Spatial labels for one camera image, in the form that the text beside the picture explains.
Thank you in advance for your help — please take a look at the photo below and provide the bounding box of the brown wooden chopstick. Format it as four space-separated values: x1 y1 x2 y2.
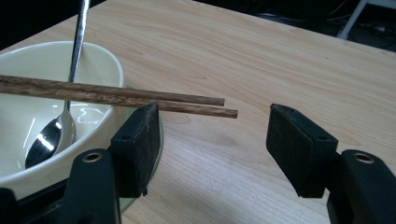
0 74 226 107
0 83 239 119

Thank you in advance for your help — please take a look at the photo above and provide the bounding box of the white metal stand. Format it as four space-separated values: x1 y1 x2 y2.
337 0 396 41

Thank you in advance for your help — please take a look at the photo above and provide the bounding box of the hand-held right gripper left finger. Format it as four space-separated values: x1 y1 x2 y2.
110 103 162 199

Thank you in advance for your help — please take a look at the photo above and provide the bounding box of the cream ceramic bowl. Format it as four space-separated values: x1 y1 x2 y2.
0 40 126 201

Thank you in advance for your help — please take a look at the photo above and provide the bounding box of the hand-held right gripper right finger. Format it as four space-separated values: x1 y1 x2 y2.
265 104 339 199

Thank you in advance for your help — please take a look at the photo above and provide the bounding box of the shiny metal spoon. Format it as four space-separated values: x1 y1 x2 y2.
24 0 92 170

